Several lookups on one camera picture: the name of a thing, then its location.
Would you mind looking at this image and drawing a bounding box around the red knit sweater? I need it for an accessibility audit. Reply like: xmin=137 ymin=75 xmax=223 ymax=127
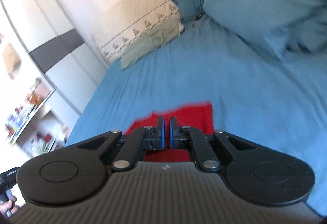
xmin=125 ymin=102 xmax=214 ymax=162

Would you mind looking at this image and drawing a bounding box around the person's left hand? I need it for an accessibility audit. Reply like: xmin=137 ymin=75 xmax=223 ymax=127
xmin=0 ymin=196 xmax=20 ymax=217

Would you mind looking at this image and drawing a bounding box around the white shelf unit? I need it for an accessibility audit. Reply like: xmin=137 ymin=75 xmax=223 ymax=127
xmin=1 ymin=35 xmax=70 ymax=158

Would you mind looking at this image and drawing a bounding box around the blue bed sheet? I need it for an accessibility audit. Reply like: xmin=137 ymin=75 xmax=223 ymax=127
xmin=67 ymin=16 xmax=326 ymax=215

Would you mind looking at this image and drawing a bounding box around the white wardrobe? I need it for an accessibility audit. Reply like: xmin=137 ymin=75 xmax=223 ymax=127
xmin=1 ymin=0 xmax=106 ymax=114

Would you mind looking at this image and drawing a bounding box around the light blue duvet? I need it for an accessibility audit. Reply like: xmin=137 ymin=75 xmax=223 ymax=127
xmin=203 ymin=0 xmax=326 ymax=60

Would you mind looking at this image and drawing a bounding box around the green embroidered pillow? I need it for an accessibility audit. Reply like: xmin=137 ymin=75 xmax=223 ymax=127
xmin=94 ymin=0 xmax=184 ymax=69

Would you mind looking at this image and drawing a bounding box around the dark teal pillow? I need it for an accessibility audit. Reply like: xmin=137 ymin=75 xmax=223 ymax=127
xmin=171 ymin=0 xmax=204 ymax=23

